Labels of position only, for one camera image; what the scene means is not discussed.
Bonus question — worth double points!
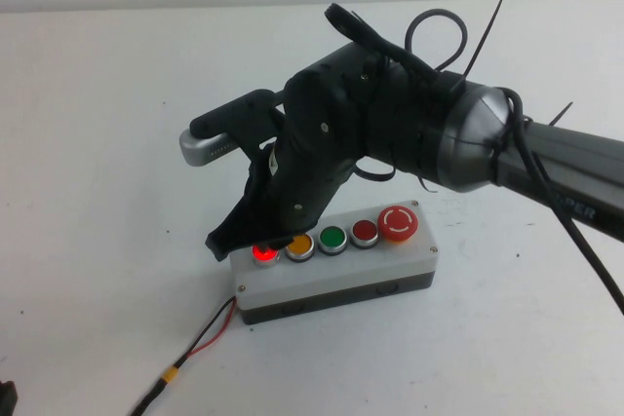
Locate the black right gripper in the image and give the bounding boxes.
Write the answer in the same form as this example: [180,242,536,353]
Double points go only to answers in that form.
[204,43,382,262]

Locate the lit red push button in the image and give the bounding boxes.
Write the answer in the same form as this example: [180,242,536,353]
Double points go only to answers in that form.
[251,245,280,269]

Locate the yellow push button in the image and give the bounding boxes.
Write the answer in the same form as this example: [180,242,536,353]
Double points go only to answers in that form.
[284,234,315,263]

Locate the green push button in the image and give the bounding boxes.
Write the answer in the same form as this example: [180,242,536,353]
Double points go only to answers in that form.
[317,225,348,256]

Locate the grey and black button box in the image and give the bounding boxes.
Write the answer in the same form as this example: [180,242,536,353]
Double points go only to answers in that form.
[228,199,439,326]

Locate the dark red push button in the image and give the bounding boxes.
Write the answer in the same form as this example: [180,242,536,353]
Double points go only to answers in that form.
[349,218,380,249]

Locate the red mushroom emergency stop button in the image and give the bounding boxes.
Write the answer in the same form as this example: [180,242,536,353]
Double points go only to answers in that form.
[377,205,419,246]

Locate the curved black zip tie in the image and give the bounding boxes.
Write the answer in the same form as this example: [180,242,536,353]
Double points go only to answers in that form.
[354,161,398,185]

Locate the long black zip tie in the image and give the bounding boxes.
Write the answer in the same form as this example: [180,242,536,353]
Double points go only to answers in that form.
[463,0,506,82]

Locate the short black zip tie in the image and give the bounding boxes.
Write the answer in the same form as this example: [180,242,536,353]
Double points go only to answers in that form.
[549,100,574,130]

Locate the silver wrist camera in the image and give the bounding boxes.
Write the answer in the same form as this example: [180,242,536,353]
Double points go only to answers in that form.
[178,127,246,167]

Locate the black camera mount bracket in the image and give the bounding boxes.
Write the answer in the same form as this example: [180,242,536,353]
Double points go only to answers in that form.
[189,88,288,157]

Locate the red and black wire cable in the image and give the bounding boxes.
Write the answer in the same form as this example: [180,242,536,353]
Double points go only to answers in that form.
[127,295,241,416]

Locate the thick black camera cable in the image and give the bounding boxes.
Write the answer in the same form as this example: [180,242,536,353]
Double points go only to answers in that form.
[325,2,470,95]

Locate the thin black looped cable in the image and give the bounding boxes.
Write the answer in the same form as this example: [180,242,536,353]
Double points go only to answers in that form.
[403,8,470,72]

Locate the black hanging arm cable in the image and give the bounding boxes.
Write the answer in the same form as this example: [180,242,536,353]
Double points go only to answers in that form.
[500,88,624,318]

